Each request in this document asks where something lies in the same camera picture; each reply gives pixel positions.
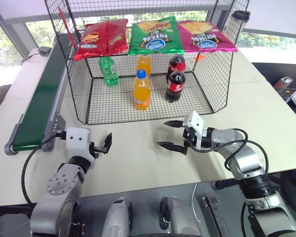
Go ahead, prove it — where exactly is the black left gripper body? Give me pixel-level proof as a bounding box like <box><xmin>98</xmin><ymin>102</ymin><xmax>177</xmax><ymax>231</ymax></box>
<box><xmin>88</xmin><ymin>142</ymin><xmax>101</xmax><ymax>159</ymax></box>

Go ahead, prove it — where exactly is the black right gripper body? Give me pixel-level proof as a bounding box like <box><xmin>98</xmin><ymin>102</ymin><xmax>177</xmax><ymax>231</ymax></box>
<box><xmin>183</xmin><ymin>125</ymin><xmax>197</xmax><ymax>149</ymax></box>

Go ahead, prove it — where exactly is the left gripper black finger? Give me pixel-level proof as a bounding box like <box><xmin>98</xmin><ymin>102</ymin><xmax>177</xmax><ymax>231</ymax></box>
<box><xmin>104</xmin><ymin>132</ymin><xmax>113</xmax><ymax>154</ymax></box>
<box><xmin>93</xmin><ymin>146</ymin><xmax>109</xmax><ymax>155</ymax></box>

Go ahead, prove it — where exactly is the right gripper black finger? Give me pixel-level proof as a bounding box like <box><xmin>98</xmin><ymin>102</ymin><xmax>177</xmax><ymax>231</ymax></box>
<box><xmin>157</xmin><ymin>141</ymin><xmax>188</xmax><ymax>156</ymax></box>
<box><xmin>163</xmin><ymin>119</ymin><xmax>185</xmax><ymax>128</ymax></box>

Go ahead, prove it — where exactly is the cola bottle red cap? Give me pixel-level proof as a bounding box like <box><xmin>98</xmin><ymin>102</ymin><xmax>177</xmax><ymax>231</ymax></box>
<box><xmin>166</xmin><ymin>54</ymin><xmax>186</xmax><ymax>83</ymax></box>
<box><xmin>165</xmin><ymin>63</ymin><xmax>186</xmax><ymax>103</ymax></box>

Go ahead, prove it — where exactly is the orange soda bottle blue cap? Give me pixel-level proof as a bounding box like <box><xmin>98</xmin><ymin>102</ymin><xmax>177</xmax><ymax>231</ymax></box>
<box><xmin>133</xmin><ymin>69</ymin><xmax>151</xmax><ymax>112</ymax></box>

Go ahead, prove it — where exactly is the grey rounded robot leg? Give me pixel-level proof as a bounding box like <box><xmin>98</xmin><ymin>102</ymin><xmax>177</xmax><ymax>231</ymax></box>
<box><xmin>104</xmin><ymin>197</ymin><xmax>134</xmax><ymax>237</ymax></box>
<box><xmin>159</xmin><ymin>196</ymin><xmax>203</xmax><ymax>237</ymax></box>

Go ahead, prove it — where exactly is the green soda bottle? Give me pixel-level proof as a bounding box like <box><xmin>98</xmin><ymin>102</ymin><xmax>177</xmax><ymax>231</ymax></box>
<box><xmin>98</xmin><ymin>56</ymin><xmax>120</xmax><ymax>87</ymax></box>

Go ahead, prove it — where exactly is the green chip bag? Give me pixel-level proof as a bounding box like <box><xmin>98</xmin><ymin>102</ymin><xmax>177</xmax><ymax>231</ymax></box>
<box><xmin>128</xmin><ymin>16</ymin><xmax>185</xmax><ymax>56</ymax></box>

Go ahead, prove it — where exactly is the pink chip bag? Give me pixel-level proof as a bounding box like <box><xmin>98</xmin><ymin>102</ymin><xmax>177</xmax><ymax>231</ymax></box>
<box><xmin>178</xmin><ymin>20</ymin><xmax>238</xmax><ymax>53</ymax></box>

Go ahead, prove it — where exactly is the red chip bag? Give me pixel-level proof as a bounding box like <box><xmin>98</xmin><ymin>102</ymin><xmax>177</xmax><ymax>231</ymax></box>
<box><xmin>73</xmin><ymin>19</ymin><xmax>129</xmax><ymax>62</ymax></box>

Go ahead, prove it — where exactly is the red and grey device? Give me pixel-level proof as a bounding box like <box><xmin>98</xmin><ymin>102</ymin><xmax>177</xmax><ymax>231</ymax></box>
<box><xmin>273</xmin><ymin>76</ymin><xmax>295</xmax><ymax>94</ymax></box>

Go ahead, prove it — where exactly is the grey power adapter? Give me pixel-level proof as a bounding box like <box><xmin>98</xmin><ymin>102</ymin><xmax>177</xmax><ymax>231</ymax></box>
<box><xmin>37</xmin><ymin>46</ymin><xmax>52</xmax><ymax>58</ymax></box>

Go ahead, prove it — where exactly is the tumbler with black lid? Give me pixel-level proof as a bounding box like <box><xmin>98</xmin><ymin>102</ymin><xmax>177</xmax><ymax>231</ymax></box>
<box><xmin>223</xmin><ymin>10</ymin><xmax>251</xmax><ymax>43</ymax></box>

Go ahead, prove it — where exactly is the red plastic strip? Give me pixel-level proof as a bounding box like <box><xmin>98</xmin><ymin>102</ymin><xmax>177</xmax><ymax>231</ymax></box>
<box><xmin>58</xmin><ymin>7</ymin><xmax>77</xmax><ymax>48</ymax></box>

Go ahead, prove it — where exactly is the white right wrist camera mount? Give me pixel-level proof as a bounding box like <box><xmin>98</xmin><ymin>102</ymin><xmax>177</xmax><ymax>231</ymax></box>
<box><xmin>182</xmin><ymin>110</ymin><xmax>208</xmax><ymax>150</ymax></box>

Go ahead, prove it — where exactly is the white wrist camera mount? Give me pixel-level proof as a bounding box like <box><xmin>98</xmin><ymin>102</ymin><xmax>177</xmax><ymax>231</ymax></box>
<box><xmin>182</xmin><ymin>110</ymin><xmax>208</xmax><ymax>150</ymax></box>
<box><xmin>65</xmin><ymin>126</ymin><xmax>95</xmax><ymax>171</ymax></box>

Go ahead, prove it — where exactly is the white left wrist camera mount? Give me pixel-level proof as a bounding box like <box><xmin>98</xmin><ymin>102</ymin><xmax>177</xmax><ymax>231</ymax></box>
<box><xmin>65</xmin><ymin>126</ymin><xmax>95</xmax><ymax>171</ymax></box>

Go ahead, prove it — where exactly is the black wire mesh basket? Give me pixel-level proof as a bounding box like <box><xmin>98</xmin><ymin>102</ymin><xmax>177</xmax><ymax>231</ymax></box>
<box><xmin>44</xmin><ymin>0</ymin><xmax>250</xmax><ymax>125</ymax></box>

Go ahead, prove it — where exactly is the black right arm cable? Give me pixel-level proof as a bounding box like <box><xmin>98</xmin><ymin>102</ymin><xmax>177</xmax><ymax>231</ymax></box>
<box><xmin>187</xmin><ymin>128</ymin><xmax>270</xmax><ymax>174</ymax></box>

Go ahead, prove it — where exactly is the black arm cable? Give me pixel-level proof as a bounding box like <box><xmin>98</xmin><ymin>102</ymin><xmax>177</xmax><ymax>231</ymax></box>
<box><xmin>22</xmin><ymin>131</ymin><xmax>68</xmax><ymax>204</ymax></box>
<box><xmin>187</xmin><ymin>128</ymin><xmax>270</xmax><ymax>174</ymax></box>

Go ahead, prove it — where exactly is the thin white cable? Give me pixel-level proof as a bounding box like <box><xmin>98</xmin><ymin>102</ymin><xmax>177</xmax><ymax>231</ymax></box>
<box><xmin>190</xmin><ymin>183</ymin><xmax>198</xmax><ymax>216</ymax></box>

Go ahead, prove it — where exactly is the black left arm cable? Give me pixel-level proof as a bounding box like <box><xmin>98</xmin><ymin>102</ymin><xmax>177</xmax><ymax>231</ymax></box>
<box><xmin>22</xmin><ymin>131</ymin><xmax>68</xmax><ymax>204</ymax></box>

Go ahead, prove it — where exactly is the green conveyor belt silver frame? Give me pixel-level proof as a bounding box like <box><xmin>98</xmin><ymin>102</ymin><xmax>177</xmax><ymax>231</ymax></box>
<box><xmin>4</xmin><ymin>40</ymin><xmax>69</xmax><ymax>156</ymax></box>

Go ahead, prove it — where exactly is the black metal bracket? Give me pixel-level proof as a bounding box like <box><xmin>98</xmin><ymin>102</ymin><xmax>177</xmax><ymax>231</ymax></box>
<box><xmin>201</xmin><ymin>196</ymin><xmax>225</xmax><ymax>237</ymax></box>

